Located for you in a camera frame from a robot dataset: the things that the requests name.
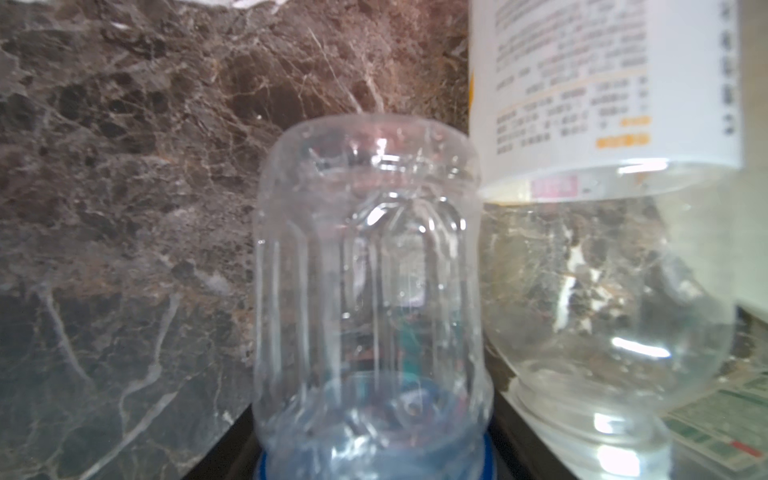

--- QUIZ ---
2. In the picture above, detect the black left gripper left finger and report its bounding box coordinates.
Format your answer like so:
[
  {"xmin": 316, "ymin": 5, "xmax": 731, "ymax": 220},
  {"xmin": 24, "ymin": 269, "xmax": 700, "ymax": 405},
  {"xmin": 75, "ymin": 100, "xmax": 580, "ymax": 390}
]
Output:
[{"xmin": 182, "ymin": 406, "xmax": 261, "ymax": 480}]

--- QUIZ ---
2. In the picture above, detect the white label tall bottle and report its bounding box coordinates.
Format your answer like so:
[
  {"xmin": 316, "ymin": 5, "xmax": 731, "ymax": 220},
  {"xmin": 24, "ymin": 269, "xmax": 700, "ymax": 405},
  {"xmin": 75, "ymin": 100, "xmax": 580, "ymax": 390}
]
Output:
[{"xmin": 469, "ymin": 1, "xmax": 742, "ymax": 479}]

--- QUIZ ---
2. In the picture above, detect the white ribbed trash bin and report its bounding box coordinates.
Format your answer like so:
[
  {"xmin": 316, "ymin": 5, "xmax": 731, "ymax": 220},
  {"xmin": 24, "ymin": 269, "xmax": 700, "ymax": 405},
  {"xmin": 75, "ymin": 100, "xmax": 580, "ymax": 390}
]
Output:
[{"xmin": 734, "ymin": 0, "xmax": 767, "ymax": 321}]

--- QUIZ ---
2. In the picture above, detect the clear bottle green cap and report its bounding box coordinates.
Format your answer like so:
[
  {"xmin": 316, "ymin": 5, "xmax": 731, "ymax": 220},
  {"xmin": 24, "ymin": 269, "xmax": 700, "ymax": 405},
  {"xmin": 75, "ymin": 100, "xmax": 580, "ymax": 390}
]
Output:
[{"xmin": 662, "ymin": 364, "xmax": 767, "ymax": 480}]

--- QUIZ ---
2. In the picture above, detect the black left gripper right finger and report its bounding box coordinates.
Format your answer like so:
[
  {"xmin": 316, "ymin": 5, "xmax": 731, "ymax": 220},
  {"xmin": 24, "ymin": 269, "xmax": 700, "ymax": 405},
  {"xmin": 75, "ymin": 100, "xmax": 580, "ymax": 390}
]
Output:
[{"xmin": 485, "ymin": 353, "xmax": 576, "ymax": 480}]

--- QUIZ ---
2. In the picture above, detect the blue Pocari label bottle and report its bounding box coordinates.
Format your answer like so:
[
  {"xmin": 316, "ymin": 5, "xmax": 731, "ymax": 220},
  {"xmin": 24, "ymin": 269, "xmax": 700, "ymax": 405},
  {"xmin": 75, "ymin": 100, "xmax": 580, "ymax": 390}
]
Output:
[{"xmin": 252, "ymin": 114, "xmax": 496, "ymax": 479}]

